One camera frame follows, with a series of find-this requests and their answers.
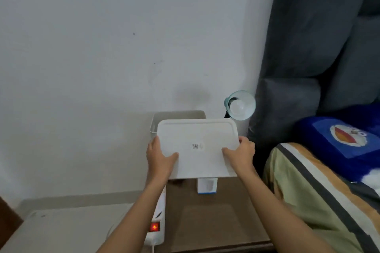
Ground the small white blue box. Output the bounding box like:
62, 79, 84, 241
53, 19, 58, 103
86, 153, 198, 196
197, 177, 219, 196

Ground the person's left hand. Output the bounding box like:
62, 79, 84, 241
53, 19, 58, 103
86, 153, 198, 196
146, 136, 179, 182

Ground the white plastic storage bin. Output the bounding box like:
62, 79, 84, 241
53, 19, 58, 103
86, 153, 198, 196
149, 110, 207, 140

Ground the person's left forearm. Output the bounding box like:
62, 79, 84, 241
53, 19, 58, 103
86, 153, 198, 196
96, 176, 170, 253

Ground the blue cartoon pillow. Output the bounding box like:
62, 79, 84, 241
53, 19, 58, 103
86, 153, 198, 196
294, 103, 380, 185

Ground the person's right forearm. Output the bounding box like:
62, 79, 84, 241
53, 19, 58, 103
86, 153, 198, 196
236, 164, 336, 253

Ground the white power strip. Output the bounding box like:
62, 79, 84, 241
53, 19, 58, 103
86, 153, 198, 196
144, 185, 166, 253

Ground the teal clip desk lamp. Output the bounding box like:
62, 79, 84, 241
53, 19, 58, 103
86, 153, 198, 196
223, 90, 256, 121

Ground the grey padded headboard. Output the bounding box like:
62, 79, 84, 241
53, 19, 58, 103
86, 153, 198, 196
249, 0, 380, 170

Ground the white rectangular plastic lid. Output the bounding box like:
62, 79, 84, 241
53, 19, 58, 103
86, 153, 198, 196
156, 118, 240, 180

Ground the person's right hand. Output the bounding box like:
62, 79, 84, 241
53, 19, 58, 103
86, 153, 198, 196
221, 136, 256, 173

